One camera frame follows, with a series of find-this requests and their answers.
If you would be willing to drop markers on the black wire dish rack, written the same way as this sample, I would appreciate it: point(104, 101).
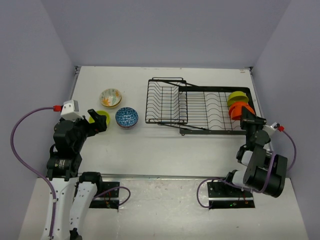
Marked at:
point(194, 110)

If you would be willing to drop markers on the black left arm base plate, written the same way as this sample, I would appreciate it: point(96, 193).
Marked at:
point(109, 200)

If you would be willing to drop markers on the orange bowl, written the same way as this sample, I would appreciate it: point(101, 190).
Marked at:
point(235, 110)

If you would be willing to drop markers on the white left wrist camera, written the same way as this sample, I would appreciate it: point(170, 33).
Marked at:
point(70, 110)

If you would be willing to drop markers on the blue white patterned bowl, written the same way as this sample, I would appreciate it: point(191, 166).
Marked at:
point(126, 116)

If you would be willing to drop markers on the lime green bowl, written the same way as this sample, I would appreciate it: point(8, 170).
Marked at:
point(102, 113)
point(237, 96)

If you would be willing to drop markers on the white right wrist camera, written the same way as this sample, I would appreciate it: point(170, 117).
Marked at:
point(271, 129)

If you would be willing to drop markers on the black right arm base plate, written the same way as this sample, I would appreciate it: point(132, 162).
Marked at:
point(223, 196)

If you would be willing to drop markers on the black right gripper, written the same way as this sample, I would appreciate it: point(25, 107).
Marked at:
point(247, 119)

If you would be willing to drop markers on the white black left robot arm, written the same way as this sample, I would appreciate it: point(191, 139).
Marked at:
point(70, 194)

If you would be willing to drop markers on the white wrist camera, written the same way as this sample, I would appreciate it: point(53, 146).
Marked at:
point(271, 129)
point(70, 110)

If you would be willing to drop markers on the white floral leaf bowl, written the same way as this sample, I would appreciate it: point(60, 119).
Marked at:
point(110, 97)

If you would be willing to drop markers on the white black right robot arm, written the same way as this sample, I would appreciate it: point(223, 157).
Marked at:
point(265, 171)

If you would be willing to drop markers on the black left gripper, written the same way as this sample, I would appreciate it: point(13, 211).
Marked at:
point(100, 123)

